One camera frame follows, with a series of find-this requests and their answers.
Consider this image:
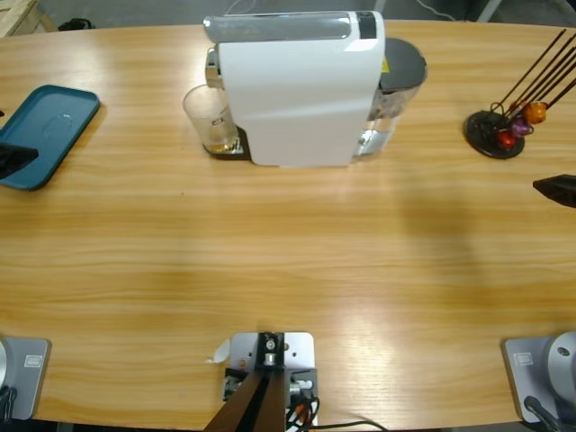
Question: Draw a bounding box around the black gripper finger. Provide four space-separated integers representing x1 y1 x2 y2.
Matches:
0 142 40 180
533 175 576 208

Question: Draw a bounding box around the clear drinking glass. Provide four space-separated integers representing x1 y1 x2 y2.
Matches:
182 84 239 157

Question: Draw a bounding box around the copper orange coffee capsule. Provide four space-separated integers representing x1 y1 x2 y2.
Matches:
524 102 549 125

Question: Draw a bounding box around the white capsule coffee machine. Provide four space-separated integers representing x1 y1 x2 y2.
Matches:
201 9 387 170

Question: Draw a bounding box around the teal plastic tray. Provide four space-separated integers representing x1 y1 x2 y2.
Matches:
0 84 102 193

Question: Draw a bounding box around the black capsule holder with rods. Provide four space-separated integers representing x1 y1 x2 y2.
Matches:
463 29 576 159

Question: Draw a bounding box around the wooden pallet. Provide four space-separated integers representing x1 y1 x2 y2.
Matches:
0 0 59 40

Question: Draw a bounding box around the black floor object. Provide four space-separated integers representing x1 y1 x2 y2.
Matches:
58 17 98 32

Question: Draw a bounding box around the white tape piece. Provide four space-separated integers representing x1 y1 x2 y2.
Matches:
205 339 231 365

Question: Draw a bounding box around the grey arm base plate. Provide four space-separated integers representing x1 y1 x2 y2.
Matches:
502 337 559 424
0 337 52 420

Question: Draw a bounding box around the white metal frame leg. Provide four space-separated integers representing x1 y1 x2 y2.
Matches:
475 0 504 23

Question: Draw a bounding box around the thick black cable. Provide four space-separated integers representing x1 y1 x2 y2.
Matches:
524 395 563 432
0 385 18 422

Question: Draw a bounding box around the white string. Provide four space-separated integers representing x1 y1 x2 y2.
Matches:
416 0 455 22

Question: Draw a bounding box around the white camera mount dark post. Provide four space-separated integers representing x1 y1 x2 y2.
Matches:
204 331 320 432

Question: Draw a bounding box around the thin black mount cable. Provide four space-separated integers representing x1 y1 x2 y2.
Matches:
314 419 389 432

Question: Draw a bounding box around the orange cable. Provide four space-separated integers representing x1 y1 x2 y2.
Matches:
287 400 317 427

